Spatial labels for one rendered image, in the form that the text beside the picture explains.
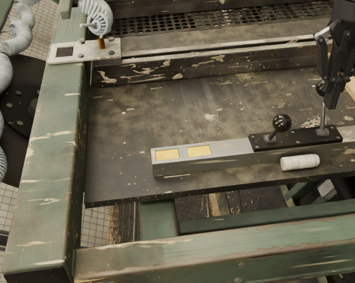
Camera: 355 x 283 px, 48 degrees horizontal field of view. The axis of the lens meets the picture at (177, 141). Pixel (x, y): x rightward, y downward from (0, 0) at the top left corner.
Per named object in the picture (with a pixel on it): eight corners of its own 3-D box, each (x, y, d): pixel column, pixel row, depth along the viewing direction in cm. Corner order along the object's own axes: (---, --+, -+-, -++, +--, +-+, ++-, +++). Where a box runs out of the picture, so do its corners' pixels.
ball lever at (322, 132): (333, 140, 88) (338, 80, 83) (316, 142, 88) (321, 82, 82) (326, 133, 91) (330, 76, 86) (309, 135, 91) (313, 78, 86)
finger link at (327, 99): (340, 81, 78) (336, 81, 78) (332, 109, 83) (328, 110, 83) (333, 73, 80) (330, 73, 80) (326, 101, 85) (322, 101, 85)
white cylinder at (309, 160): (283, 173, 88) (318, 169, 88) (285, 164, 86) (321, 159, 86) (278, 164, 90) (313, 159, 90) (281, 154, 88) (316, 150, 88)
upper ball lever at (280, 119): (277, 148, 89) (296, 127, 76) (260, 150, 89) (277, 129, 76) (274, 132, 90) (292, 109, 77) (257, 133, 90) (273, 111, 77)
